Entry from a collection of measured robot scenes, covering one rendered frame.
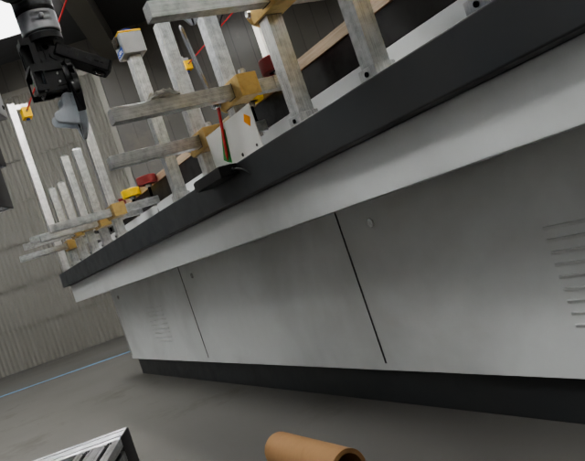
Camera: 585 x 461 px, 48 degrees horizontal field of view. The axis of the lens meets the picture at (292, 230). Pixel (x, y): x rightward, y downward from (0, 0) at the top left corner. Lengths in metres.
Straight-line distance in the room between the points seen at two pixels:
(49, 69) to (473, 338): 0.99
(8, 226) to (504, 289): 7.13
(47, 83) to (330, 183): 0.57
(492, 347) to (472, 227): 0.25
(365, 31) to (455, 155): 0.25
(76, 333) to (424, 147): 7.06
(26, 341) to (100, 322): 0.83
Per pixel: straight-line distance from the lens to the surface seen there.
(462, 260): 1.37
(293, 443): 1.50
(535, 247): 1.24
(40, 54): 1.41
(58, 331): 7.97
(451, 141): 1.02
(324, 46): 1.56
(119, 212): 2.61
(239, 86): 1.46
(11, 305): 8.08
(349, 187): 1.24
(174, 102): 1.43
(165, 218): 2.04
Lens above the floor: 0.51
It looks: level
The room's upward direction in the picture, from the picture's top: 19 degrees counter-clockwise
